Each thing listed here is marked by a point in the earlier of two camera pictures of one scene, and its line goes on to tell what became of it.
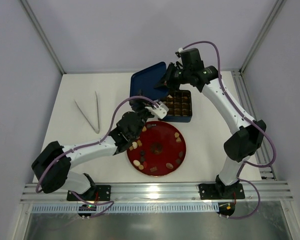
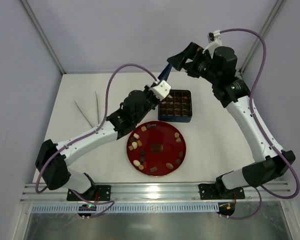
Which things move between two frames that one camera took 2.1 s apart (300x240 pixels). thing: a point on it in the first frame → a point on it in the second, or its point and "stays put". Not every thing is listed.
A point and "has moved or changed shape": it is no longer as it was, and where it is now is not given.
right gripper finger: (164, 84) → (178, 60)
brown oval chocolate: (169, 165) stays put
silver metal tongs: (97, 131) stays put
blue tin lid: (143, 82) has moved or changed shape
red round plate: (160, 150) stays put
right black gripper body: (170, 75) → (190, 58)
